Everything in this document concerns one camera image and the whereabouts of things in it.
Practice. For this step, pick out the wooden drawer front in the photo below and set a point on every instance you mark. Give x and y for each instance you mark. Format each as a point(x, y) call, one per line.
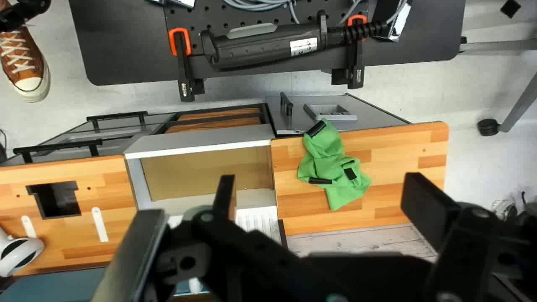
point(219, 117)

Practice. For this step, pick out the black caster wheel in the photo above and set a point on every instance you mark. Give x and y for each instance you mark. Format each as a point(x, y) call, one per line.
point(488, 125)

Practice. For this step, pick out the teal storage bin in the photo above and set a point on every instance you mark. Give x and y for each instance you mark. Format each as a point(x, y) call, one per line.
point(51, 285)

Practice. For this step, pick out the orange and black bar clamp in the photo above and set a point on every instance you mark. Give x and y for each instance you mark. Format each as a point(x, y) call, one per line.
point(182, 52)
point(353, 50)

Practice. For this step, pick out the plain wooden countertop section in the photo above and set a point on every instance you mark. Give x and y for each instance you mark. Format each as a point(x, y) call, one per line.
point(392, 167)

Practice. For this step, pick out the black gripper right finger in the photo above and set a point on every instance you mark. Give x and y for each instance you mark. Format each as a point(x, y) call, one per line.
point(429, 206)

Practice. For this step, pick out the grey metal table leg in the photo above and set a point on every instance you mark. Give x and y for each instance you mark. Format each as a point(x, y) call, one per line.
point(521, 105)

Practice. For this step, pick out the black perforated table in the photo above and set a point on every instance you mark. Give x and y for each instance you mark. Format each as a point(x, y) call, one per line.
point(124, 43)

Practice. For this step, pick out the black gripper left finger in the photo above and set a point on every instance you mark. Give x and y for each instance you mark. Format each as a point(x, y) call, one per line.
point(226, 198)

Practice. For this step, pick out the wooden countertop with cutout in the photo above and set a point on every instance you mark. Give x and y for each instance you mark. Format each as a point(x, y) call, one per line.
point(85, 234)

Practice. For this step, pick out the grey cabinet door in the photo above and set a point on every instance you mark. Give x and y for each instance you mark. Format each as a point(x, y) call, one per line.
point(363, 114)

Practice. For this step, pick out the black metal rack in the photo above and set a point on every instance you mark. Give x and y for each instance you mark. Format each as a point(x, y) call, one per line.
point(85, 134)

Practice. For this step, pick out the green cloth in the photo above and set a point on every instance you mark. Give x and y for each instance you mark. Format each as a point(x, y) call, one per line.
point(330, 164)

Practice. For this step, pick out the white handheld controller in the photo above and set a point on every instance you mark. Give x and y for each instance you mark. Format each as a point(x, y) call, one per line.
point(18, 251)

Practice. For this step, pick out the brown sneaker with white laces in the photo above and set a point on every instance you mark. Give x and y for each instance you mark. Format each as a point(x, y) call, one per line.
point(23, 60)

